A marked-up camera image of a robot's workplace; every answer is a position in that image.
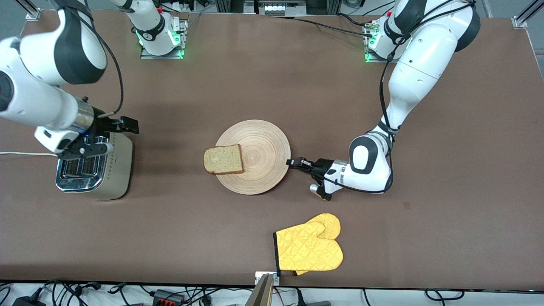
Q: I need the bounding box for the round light wooden plate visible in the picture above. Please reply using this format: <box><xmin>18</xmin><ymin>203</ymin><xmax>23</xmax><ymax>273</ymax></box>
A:
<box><xmin>215</xmin><ymin>120</ymin><xmax>292</xmax><ymax>196</ymax></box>

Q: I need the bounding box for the brown crust bread slice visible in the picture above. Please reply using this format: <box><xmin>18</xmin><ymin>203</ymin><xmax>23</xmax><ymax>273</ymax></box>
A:
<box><xmin>203</xmin><ymin>144</ymin><xmax>245</xmax><ymax>175</ymax></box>

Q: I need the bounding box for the silver two-slot toaster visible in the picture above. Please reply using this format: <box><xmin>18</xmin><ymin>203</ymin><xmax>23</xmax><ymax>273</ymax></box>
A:
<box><xmin>55</xmin><ymin>131</ymin><xmax>133</xmax><ymax>201</ymax></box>

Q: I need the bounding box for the yellow quilted oven mitt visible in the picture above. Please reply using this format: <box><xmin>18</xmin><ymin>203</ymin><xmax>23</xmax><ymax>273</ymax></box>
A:
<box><xmin>273</xmin><ymin>213</ymin><xmax>343</xmax><ymax>276</ymax></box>

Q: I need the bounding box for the red and black connector block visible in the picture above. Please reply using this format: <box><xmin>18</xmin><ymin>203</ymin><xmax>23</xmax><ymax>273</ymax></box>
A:
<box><xmin>152</xmin><ymin>289</ymin><xmax>186</xmax><ymax>305</ymax></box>

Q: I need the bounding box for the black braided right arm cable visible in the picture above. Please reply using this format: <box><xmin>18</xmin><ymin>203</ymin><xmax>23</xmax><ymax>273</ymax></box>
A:
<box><xmin>83</xmin><ymin>17</ymin><xmax>125</xmax><ymax>119</ymax></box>

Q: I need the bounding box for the white toaster power cord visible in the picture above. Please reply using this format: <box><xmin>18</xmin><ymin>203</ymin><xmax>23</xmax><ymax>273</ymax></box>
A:
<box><xmin>0</xmin><ymin>151</ymin><xmax>59</xmax><ymax>158</ymax></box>

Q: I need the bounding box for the small metal table bracket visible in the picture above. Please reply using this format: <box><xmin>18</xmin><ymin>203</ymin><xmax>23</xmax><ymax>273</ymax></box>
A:
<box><xmin>255</xmin><ymin>271</ymin><xmax>281</xmax><ymax>286</ymax></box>

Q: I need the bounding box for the aluminium camera mast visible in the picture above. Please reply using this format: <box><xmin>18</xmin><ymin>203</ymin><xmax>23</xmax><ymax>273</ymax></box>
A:
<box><xmin>246</xmin><ymin>273</ymin><xmax>275</xmax><ymax>306</ymax></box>

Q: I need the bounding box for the black cable on table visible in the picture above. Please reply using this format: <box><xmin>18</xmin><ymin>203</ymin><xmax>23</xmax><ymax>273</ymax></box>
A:
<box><xmin>272</xmin><ymin>16</ymin><xmax>374</xmax><ymax>37</ymax></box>
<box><xmin>338</xmin><ymin>13</ymin><xmax>371</xmax><ymax>28</ymax></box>

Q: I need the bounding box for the black looped floor cable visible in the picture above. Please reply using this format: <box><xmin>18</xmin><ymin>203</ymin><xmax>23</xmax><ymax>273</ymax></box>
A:
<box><xmin>425</xmin><ymin>289</ymin><xmax>465</xmax><ymax>302</ymax></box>

